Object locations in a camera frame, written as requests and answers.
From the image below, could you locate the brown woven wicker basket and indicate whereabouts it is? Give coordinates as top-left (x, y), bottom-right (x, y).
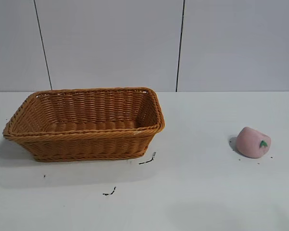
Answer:
top-left (2, 87), bottom-right (166, 163)

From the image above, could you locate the pink toy peach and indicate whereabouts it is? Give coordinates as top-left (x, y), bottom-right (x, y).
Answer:
top-left (235, 126), bottom-right (272, 160)

